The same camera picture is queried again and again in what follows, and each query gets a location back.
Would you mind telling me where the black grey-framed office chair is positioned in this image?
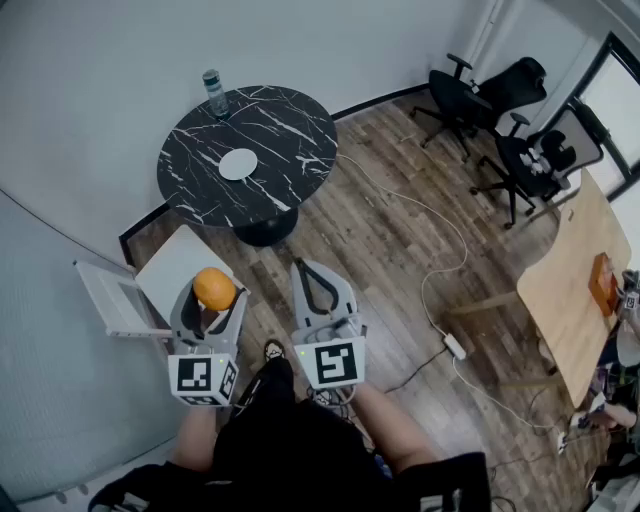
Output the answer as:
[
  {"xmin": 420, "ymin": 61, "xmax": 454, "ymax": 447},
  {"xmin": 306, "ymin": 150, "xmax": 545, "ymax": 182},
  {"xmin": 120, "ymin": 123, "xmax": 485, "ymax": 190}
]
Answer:
[{"xmin": 469, "ymin": 106, "xmax": 607, "ymax": 231}]

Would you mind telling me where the person's left forearm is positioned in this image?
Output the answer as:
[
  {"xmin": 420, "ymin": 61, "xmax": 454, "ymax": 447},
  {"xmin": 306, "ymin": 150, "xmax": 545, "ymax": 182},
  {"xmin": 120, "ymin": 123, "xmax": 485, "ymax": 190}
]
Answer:
[{"xmin": 168, "ymin": 398, "xmax": 222, "ymax": 474}]

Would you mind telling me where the light wooden table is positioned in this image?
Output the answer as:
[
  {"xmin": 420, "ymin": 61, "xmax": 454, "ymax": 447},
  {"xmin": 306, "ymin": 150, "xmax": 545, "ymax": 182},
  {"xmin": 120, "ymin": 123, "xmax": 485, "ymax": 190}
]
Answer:
[{"xmin": 448, "ymin": 167, "xmax": 634, "ymax": 411}]

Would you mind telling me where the person's black clothing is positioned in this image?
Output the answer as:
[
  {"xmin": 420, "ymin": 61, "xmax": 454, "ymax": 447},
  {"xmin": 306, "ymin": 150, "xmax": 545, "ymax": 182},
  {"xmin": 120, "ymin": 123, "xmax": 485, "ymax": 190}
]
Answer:
[{"xmin": 87, "ymin": 356, "xmax": 494, "ymax": 512}]

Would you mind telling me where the white power strip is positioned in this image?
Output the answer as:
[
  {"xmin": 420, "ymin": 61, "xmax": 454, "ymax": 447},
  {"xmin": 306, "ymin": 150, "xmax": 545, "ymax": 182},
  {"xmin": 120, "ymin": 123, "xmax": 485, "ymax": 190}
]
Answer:
[{"xmin": 441, "ymin": 333, "xmax": 468, "ymax": 362}]

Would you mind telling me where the short white floor cable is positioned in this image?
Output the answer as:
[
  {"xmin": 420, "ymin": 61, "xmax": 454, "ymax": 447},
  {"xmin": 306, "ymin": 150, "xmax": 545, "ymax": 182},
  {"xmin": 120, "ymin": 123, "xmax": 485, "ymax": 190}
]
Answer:
[{"xmin": 451, "ymin": 354, "xmax": 567, "ymax": 455}]

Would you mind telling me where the round black marble table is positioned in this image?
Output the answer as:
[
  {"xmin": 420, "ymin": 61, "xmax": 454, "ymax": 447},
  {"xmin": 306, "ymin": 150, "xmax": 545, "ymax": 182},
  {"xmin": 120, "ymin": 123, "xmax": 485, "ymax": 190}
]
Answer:
[{"xmin": 156, "ymin": 84, "xmax": 340, "ymax": 248}]

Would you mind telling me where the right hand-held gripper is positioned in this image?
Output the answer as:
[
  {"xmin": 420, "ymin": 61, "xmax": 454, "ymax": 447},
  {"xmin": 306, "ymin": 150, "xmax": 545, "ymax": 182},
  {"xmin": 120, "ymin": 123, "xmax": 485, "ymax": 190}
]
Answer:
[{"xmin": 290, "ymin": 257, "xmax": 369, "ymax": 392}]

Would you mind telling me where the small white device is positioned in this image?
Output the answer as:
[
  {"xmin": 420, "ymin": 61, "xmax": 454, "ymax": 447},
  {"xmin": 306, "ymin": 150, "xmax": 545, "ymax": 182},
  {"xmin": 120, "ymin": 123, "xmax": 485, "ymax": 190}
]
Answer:
[{"xmin": 518, "ymin": 147, "xmax": 547, "ymax": 176}]

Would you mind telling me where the clear water bottle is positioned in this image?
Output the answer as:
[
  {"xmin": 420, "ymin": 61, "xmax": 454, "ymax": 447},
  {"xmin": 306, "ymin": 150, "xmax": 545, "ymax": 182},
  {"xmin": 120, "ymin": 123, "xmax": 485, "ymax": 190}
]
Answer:
[{"xmin": 201, "ymin": 68, "xmax": 232, "ymax": 121}]

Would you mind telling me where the black window frame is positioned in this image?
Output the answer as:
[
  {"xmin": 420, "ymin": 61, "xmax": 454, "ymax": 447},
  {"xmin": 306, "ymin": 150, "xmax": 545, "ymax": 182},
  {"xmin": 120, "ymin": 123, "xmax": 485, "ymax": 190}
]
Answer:
[{"xmin": 568, "ymin": 31, "xmax": 640, "ymax": 199}]

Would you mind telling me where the white wall pipe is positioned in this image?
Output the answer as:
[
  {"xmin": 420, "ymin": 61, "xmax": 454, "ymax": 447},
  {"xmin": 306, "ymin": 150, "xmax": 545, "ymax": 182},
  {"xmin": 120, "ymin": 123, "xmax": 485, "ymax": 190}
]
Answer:
[{"xmin": 468, "ymin": 0, "xmax": 507, "ymax": 77}]

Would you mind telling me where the orange box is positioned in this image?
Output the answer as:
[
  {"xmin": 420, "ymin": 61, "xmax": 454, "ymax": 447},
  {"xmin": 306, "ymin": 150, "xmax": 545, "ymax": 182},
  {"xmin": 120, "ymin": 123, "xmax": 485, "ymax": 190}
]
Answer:
[{"xmin": 587, "ymin": 252, "xmax": 622, "ymax": 318}]

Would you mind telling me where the long white floor cable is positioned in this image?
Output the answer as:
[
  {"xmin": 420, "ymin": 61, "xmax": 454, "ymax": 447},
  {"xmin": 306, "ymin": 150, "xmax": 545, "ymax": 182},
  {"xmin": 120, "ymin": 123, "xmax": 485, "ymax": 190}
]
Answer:
[{"xmin": 335, "ymin": 152, "xmax": 470, "ymax": 342}]

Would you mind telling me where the small white plate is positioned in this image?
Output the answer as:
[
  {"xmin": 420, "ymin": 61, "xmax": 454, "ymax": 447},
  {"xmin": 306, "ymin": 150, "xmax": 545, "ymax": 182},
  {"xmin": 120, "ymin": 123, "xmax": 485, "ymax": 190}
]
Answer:
[{"xmin": 218, "ymin": 148, "xmax": 259, "ymax": 182}]

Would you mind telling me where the white folding chair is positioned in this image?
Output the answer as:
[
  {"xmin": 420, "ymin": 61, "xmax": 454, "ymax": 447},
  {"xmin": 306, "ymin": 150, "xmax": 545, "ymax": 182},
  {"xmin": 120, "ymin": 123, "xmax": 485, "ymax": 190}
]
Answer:
[{"xmin": 74, "ymin": 223, "xmax": 252, "ymax": 339}]

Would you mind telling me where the orange egg-shaped fruit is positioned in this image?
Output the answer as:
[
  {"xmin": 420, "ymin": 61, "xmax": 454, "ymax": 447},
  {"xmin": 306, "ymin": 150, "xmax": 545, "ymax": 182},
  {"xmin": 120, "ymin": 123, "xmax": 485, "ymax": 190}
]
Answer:
[{"xmin": 192, "ymin": 267, "xmax": 238, "ymax": 312}]

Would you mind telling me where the black floor cable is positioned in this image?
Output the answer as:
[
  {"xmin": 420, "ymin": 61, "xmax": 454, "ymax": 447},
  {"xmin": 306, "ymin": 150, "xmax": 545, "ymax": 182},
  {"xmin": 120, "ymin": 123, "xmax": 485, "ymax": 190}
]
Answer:
[{"xmin": 383, "ymin": 344, "xmax": 451, "ymax": 394}]

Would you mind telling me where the person's right forearm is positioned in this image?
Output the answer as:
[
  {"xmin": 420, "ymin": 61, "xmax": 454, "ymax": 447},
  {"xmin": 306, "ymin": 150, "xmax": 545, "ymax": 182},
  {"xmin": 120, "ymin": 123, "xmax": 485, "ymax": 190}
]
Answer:
[{"xmin": 348, "ymin": 381, "xmax": 442, "ymax": 479}]

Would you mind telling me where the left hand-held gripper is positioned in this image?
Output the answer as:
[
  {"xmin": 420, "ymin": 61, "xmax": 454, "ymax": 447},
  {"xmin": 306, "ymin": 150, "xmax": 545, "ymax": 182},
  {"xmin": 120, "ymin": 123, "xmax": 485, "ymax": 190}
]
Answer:
[{"xmin": 167, "ymin": 277, "xmax": 250, "ymax": 409}]

